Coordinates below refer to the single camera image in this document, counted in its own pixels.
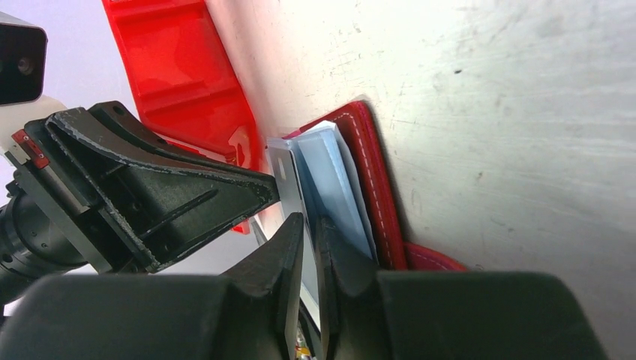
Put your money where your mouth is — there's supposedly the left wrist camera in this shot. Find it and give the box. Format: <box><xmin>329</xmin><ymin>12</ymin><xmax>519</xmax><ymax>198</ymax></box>
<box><xmin>1</xmin><ymin>12</ymin><xmax>48</xmax><ymax>106</ymax></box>

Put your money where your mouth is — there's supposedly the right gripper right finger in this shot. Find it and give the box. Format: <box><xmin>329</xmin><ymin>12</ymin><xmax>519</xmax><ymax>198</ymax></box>
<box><xmin>315</xmin><ymin>217</ymin><xmax>607</xmax><ymax>359</ymax></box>

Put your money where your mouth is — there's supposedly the dark grey credit card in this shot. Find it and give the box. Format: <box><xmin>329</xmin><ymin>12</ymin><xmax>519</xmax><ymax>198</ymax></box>
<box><xmin>266</xmin><ymin>138</ymin><xmax>320</xmax><ymax>320</ymax></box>

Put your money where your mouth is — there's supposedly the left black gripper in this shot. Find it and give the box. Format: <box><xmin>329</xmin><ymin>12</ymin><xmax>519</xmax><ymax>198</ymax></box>
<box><xmin>1</xmin><ymin>101</ymin><xmax>280</xmax><ymax>304</ymax></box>

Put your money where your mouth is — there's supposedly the red plastic compartment tray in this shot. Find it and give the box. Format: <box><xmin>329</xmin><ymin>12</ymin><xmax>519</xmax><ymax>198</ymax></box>
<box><xmin>103</xmin><ymin>0</ymin><xmax>264</xmax><ymax>170</ymax></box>

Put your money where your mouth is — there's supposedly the red leather card holder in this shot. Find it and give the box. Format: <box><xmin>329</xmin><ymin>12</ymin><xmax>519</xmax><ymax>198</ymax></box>
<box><xmin>283</xmin><ymin>100</ymin><xmax>467</xmax><ymax>272</ymax></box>

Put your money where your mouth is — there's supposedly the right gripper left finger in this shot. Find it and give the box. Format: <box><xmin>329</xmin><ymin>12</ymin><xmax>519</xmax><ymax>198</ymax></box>
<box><xmin>1</xmin><ymin>213</ymin><xmax>305</xmax><ymax>359</ymax></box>

